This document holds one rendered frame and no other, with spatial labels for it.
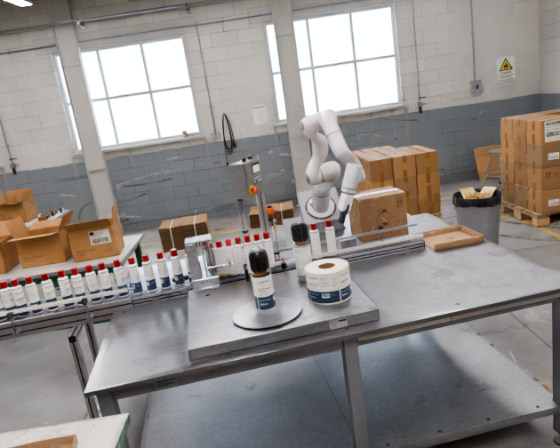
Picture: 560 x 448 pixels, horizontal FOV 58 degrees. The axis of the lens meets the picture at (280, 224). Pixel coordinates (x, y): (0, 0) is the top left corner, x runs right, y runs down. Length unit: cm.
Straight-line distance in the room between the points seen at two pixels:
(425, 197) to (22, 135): 606
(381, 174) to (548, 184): 175
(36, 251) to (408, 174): 403
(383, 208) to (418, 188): 312
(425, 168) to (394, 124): 229
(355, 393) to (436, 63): 687
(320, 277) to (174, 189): 625
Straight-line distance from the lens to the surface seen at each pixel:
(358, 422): 236
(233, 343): 210
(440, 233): 324
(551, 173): 607
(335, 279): 222
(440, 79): 859
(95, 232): 408
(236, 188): 272
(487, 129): 891
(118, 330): 258
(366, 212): 309
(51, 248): 429
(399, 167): 612
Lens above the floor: 180
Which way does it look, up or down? 14 degrees down
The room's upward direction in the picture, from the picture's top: 9 degrees counter-clockwise
